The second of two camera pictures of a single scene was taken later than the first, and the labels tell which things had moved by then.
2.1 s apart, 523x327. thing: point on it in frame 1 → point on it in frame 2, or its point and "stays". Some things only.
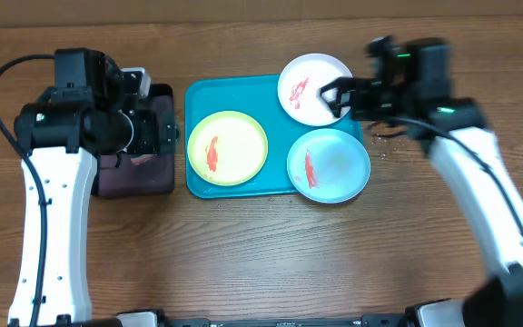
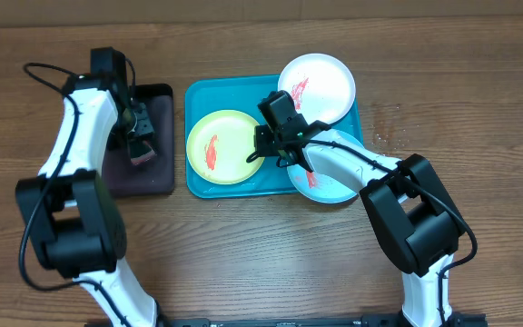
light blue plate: (329, 165) stays
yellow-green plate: (227, 148) stays
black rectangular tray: (140, 174) stays
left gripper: (147, 138) → (147, 127)
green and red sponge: (137, 159) stays
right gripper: (360, 95) → (264, 137)
